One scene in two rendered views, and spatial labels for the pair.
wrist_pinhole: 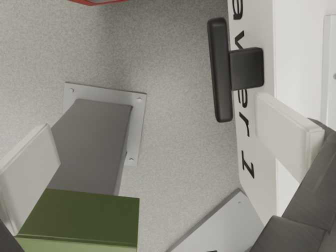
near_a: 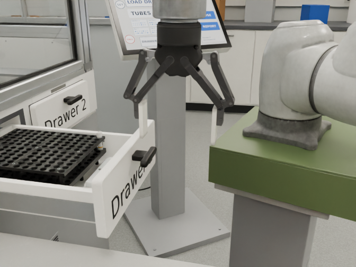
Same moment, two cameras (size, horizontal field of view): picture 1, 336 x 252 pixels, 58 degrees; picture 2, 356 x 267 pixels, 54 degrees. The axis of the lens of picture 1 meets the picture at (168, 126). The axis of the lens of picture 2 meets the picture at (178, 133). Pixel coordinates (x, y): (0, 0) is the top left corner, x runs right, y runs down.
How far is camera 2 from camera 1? 55 cm
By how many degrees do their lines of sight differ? 49
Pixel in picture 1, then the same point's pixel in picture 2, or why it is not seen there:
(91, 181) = (247, 229)
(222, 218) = (173, 243)
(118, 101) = not seen: outside the picture
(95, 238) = (227, 153)
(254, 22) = (128, 168)
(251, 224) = (152, 233)
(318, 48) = not seen: hidden behind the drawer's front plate
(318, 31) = not seen: hidden behind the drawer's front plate
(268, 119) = (144, 124)
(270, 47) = (130, 150)
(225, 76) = (148, 152)
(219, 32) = (144, 159)
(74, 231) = (236, 158)
